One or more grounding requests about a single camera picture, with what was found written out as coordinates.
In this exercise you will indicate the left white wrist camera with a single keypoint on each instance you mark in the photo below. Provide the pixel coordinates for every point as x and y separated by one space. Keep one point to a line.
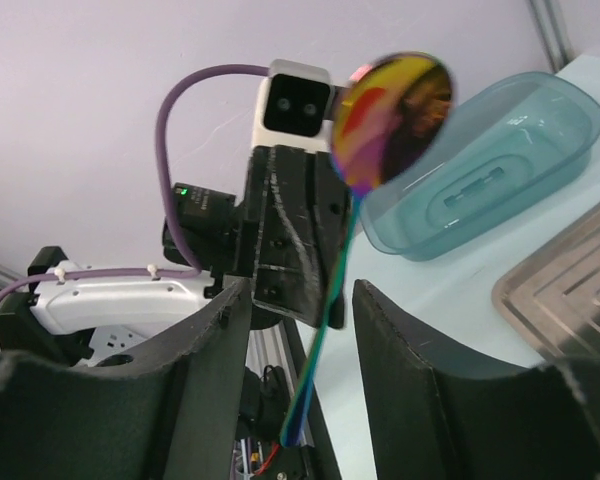
291 107

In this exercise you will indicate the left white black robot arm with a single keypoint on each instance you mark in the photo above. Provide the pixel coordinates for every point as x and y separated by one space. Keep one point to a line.
74 315

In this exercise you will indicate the teal plastic container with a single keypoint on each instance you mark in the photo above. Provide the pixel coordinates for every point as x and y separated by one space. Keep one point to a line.
502 151

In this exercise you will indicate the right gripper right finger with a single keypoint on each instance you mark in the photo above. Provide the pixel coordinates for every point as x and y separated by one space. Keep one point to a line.
438 409

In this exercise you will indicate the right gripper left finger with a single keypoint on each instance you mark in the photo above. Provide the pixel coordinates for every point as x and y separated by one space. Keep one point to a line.
165 409

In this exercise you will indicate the steel tray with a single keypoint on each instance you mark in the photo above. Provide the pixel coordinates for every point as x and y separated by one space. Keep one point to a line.
552 298

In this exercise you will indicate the right aluminium corner post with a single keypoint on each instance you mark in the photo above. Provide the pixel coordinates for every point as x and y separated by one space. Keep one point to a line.
548 19

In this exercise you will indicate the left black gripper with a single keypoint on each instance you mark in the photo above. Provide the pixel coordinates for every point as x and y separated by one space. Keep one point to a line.
288 228

